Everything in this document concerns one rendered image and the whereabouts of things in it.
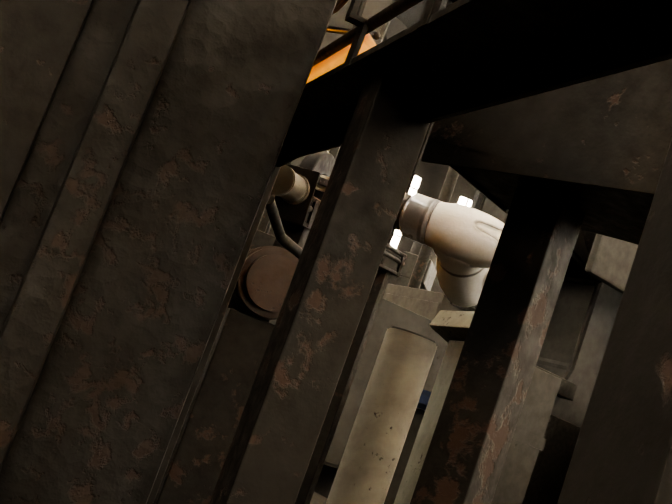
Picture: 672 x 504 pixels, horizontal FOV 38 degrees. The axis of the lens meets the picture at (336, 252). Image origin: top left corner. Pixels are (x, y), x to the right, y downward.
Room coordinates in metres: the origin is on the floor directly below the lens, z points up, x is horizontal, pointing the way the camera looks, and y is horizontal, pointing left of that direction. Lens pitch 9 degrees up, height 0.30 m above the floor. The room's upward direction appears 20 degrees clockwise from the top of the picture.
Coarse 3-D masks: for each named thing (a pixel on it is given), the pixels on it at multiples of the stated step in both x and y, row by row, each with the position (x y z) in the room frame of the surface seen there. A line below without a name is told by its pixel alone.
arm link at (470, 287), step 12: (444, 276) 1.93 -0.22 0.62; (456, 276) 1.90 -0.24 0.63; (468, 276) 1.90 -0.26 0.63; (480, 276) 1.91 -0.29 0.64; (444, 288) 1.97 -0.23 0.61; (456, 288) 1.94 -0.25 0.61; (468, 288) 1.93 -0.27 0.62; (480, 288) 1.95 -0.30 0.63; (456, 300) 1.99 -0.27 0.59; (468, 300) 1.98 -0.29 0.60
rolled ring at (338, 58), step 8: (368, 40) 1.32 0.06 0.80; (344, 48) 1.29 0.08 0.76; (360, 48) 1.30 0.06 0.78; (368, 48) 1.31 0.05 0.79; (336, 56) 1.28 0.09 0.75; (344, 56) 1.29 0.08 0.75; (320, 64) 1.28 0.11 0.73; (328, 64) 1.28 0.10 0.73; (336, 64) 1.28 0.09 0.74; (312, 72) 1.28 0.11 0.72; (320, 72) 1.28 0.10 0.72
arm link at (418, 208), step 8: (408, 200) 1.86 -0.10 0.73; (416, 200) 1.84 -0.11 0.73; (424, 200) 1.84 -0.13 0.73; (432, 200) 1.84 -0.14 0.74; (408, 208) 1.84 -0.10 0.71; (416, 208) 1.83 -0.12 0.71; (424, 208) 1.83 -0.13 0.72; (432, 208) 1.83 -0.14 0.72; (400, 216) 1.86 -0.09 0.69; (408, 216) 1.84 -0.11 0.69; (416, 216) 1.83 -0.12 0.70; (424, 216) 1.82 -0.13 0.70; (400, 224) 1.85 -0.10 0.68; (408, 224) 1.84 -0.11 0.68; (416, 224) 1.83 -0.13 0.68; (424, 224) 1.83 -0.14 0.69; (400, 232) 1.87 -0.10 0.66; (408, 232) 1.85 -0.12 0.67; (416, 232) 1.84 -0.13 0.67; (424, 232) 1.83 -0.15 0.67; (416, 240) 1.87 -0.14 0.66
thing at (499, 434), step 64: (448, 128) 1.02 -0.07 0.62; (512, 128) 0.97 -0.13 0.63; (576, 128) 0.93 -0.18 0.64; (640, 128) 0.88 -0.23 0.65; (512, 192) 1.09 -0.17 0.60; (576, 192) 0.97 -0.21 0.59; (640, 192) 0.87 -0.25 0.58; (512, 256) 1.02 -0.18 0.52; (512, 320) 1.01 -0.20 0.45; (512, 384) 1.02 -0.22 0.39; (448, 448) 1.02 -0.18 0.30
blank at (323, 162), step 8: (320, 152) 1.91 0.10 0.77; (304, 160) 1.89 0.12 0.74; (312, 160) 1.88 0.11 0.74; (320, 160) 1.89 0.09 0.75; (328, 160) 1.93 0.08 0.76; (312, 168) 1.88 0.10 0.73; (320, 168) 1.90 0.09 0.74; (328, 168) 1.94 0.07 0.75; (328, 176) 1.96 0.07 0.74; (320, 192) 1.98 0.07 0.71
